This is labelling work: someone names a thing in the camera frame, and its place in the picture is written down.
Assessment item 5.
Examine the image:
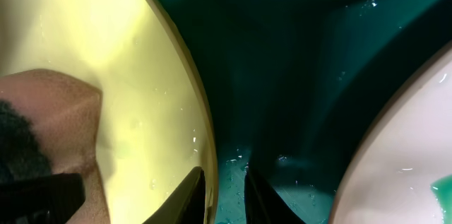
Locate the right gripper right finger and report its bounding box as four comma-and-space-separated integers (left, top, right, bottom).
244, 169, 306, 224

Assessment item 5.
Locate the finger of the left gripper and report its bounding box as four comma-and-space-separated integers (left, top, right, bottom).
1, 173, 85, 224

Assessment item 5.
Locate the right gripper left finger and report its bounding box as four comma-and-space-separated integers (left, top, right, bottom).
143, 166, 206, 224

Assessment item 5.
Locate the pink and black sponge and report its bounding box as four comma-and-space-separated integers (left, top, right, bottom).
1, 69, 110, 223

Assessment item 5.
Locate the yellow-green plate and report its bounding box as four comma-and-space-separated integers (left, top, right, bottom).
1, 0, 218, 223

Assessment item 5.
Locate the teal plastic tray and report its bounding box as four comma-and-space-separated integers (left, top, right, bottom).
158, 0, 451, 223

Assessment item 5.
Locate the white plate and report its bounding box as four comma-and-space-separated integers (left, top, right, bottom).
329, 44, 451, 224

